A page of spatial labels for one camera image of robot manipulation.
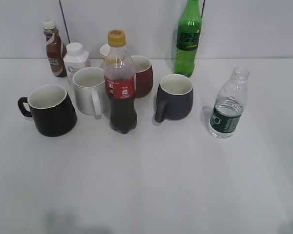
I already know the clear water bottle green label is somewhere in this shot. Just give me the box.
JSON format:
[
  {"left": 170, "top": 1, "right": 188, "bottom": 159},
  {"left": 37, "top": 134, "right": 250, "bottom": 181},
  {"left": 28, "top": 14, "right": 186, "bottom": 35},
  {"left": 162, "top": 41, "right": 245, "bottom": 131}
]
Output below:
[{"left": 209, "top": 67, "right": 250, "bottom": 139}]

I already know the black ceramic mug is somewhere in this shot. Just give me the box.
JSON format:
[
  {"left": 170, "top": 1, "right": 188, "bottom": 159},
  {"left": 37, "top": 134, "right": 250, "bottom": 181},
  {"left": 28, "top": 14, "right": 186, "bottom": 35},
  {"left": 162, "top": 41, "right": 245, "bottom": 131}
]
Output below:
[{"left": 18, "top": 84, "right": 77, "bottom": 137}]

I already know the yellow paper cup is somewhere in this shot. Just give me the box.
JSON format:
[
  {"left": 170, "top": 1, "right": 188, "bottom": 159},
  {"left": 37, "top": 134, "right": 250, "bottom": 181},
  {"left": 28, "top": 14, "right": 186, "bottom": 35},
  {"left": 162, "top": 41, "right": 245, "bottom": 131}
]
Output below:
[{"left": 100, "top": 44, "right": 110, "bottom": 61}]

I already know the grey blue ceramic mug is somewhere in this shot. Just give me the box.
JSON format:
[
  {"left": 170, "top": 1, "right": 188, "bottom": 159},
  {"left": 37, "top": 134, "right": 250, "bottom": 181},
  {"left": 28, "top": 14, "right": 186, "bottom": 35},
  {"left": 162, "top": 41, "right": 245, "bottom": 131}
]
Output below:
[{"left": 154, "top": 74, "right": 194, "bottom": 123}]

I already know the dark red ceramic mug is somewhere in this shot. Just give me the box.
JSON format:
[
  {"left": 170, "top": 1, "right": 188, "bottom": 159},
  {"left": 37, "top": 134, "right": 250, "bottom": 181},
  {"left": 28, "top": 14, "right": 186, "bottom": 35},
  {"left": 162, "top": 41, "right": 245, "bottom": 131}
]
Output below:
[{"left": 131, "top": 56, "right": 153, "bottom": 98}]

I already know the cola bottle yellow cap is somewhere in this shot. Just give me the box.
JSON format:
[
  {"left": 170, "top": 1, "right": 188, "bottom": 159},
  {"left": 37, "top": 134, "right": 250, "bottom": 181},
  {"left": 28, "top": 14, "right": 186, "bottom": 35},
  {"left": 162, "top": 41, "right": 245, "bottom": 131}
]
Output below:
[{"left": 104, "top": 29, "right": 137, "bottom": 134}]

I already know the white ceramic mug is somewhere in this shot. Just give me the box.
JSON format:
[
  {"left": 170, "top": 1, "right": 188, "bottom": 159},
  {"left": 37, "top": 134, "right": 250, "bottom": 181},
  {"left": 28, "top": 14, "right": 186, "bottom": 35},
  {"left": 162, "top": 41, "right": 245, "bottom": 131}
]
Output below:
[{"left": 72, "top": 67, "right": 110, "bottom": 116}]

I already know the white plastic milk bottle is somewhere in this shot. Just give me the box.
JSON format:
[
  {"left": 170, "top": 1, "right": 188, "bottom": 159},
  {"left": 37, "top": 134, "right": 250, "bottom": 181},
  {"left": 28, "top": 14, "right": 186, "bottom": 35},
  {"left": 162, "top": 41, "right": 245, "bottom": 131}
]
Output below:
[{"left": 63, "top": 42, "right": 91, "bottom": 88}]

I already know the green sprite bottle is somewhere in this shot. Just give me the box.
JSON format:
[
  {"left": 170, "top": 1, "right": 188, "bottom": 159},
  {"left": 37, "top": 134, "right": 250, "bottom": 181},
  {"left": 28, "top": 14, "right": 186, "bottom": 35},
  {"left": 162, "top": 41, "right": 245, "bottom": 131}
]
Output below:
[{"left": 174, "top": 0, "right": 202, "bottom": 77}]

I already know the brown coffee drink bottle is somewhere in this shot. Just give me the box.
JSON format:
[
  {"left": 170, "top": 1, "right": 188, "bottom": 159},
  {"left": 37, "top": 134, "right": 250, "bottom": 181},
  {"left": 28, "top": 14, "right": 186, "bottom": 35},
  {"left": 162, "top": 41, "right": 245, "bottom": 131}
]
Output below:
[{"left": 43, "top": 19, "right": 67, "bottom": 78}]

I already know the black cable on wall left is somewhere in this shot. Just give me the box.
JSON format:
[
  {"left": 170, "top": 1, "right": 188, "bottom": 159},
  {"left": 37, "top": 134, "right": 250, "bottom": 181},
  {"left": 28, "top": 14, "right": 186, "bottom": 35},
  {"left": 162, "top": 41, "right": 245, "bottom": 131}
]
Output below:
[{"left": 59, "top": 0, "right": 72, "bottom": 44}]

